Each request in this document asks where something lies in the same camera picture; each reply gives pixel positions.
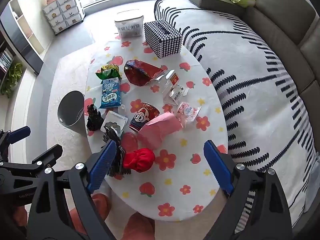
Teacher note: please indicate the red wrapper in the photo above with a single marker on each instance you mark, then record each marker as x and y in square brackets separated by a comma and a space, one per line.
[138, 160]

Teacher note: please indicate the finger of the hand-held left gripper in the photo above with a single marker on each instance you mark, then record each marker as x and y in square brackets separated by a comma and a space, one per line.
[48, 155]
[20, 132]

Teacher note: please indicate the white animal print drawer cabinet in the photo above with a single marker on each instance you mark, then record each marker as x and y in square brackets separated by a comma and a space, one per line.
[63, 12]

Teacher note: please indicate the clear bag with printed text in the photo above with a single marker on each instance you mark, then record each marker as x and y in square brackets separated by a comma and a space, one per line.
[128, 25]

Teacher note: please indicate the floral strawberry tablecloth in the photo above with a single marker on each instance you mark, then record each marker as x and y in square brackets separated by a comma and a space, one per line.
[175, 180]

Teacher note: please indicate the blue milk carton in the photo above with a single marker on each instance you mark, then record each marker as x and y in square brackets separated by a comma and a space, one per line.
[111, 93]

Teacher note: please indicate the white rug with black marks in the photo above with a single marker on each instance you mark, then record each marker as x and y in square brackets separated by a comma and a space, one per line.
[250, 55]

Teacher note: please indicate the white cardboard box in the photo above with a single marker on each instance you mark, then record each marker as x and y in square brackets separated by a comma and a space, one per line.
[173, 90]

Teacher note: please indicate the black white studded tissue box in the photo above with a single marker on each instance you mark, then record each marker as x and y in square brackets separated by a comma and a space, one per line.
[162, 38]

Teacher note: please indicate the clear plastic wrapped cup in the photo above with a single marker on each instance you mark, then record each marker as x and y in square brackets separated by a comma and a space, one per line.
[187, 111]

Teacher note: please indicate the red foil snack bag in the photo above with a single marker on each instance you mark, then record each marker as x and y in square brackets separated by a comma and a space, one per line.
[140, 72]

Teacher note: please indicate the beige carpet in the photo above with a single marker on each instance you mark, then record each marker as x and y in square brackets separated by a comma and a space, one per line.
[70, 75]

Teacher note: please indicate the clear plastic tray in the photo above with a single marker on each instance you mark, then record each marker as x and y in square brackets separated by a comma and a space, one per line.
[113, 122]

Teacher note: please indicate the black wrapper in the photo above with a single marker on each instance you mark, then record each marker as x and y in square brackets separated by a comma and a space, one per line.
[93, 118]

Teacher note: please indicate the pink crumpled plastic bag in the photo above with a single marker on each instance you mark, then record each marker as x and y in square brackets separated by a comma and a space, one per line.
[157, 131]

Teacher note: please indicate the grey cushion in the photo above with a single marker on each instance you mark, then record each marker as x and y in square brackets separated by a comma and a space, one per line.
[215, 3]

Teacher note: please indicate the bookshelf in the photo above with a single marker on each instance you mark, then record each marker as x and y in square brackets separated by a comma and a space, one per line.
[17, 35]

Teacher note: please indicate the grey trash bin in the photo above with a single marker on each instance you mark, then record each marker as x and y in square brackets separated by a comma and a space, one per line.
[68, 110]

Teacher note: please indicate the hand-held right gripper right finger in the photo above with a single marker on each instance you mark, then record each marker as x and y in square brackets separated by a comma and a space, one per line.
[217, 170]

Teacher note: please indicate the green potted plant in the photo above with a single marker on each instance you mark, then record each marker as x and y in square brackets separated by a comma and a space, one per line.
[12, 78]

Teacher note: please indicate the grey sofa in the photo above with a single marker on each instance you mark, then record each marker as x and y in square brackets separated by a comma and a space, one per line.
[287, 17]

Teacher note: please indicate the green snack wrapper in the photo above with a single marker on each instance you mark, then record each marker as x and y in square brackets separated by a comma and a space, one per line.
[110, 71]

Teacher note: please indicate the red cartoon drink can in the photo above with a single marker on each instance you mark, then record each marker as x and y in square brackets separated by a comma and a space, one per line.
[142, 117]

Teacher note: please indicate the black shredded plastic piece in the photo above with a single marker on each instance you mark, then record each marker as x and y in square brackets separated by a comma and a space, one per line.
[120, 160]

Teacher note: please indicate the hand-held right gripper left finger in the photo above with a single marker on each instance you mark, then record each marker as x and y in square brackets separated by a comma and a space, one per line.
[102, 166]

